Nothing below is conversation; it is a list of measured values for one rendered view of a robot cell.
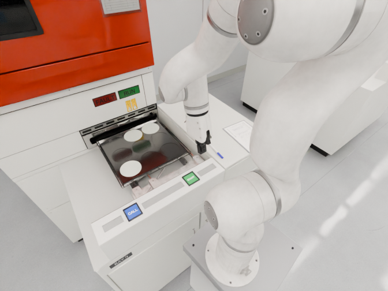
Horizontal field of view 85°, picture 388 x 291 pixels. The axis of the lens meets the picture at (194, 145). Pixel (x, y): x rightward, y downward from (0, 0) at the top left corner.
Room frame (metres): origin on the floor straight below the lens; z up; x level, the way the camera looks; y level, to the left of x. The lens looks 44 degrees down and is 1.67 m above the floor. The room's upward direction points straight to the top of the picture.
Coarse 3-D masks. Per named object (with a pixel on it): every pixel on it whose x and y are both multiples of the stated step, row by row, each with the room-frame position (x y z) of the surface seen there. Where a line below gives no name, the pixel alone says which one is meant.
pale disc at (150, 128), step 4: (148, 124) 0.99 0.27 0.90; (152, 124) 0.99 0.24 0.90; (156, 124) 0.99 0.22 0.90; (144, 128) 0.95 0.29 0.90; (148, 128) 0.95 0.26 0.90; (152, 128) 0.95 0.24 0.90; (156, 128) 0.95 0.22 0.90; (144, 132) 0.92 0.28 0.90; (148, 132) 0.92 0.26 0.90; (152, 132) 0.92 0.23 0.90
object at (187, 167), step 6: (192, 162) 0.71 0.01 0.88; (180, 168) 0.67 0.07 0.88; (186, 168) 0.67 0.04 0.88; (168, 174) 0.63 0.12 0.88; (174, 174) 0.63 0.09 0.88; (162, 180) 0.60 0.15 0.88; (168, 180) 0.60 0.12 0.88; (144, 186) 0.56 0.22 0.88; (150, 186) 0.56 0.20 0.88; (144, 192) 0.53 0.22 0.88
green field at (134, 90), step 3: (135, 87) 1.04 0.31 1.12; (138, 87) 1.05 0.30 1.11; (123, 90) 1.00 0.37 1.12; (126, 90) 1.01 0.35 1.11; (129, 90) 1.02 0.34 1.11; (132, 90) 1.03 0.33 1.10; (135, 90) 1.03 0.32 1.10; (138, 90) 1.04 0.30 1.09; (120, 93) 0.99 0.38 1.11; (123, 93) 1.00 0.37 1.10; (126, 93) 1.01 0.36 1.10; (129, 93) 1.01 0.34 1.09; (132, 93) 1.02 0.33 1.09; (135, 93) 1.03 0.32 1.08; (120, 96) 0.98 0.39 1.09; (123, 96) 0.99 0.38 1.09
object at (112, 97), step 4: (104, 96) 0.94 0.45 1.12; (108, 96) 0.95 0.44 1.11; (112, 96) 0.96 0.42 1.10; (96, 100) 0.91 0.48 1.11; (100, 100) 0.93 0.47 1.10; (104, 100) 0.93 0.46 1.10; (108, 100) 0.95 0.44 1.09; (112, 100) 0.96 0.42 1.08; (96, 104) 0.91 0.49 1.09; (100, 104) 0.92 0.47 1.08
